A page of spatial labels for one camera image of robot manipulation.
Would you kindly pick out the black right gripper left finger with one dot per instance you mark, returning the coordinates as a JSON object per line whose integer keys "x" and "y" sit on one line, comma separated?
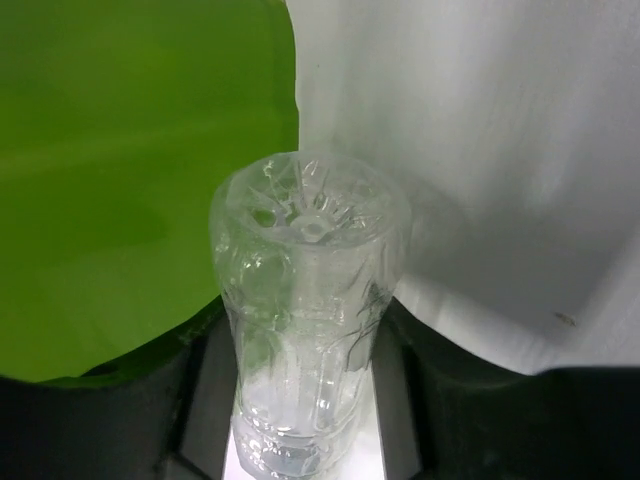
{"x": 161, "y": 411}

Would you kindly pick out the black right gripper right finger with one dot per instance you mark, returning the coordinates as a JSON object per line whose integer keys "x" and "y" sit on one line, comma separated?
{"x": 445, "y": 413}

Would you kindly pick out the green plastic bin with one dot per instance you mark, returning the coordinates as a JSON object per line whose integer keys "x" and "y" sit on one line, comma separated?
{"x": 119, "y": 119}

